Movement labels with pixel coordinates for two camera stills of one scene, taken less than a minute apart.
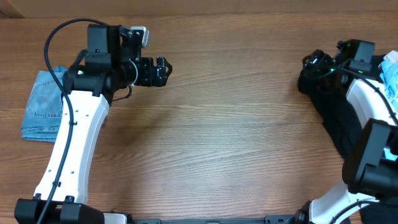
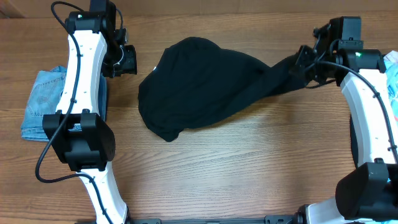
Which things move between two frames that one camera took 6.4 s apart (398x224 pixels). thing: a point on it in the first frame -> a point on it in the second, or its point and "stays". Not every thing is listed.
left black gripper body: (145, 76) -> (121, 61)
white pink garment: (392, 56) stays
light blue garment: (388, 75) stays
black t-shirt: (340, 117) -> (193, 80)
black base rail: (268, 219) stays
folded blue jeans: (43, 118) stays
